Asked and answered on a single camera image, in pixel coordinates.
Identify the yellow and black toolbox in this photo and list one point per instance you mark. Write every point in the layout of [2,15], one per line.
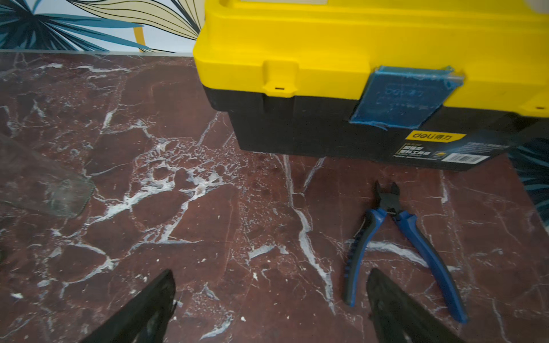
[435,84]

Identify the glass bottle with cork stopper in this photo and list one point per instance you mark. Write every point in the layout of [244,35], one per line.
[34,182]

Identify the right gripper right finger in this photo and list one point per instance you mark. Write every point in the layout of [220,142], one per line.
[397,317]

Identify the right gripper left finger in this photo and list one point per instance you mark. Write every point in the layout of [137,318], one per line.
[144,318]

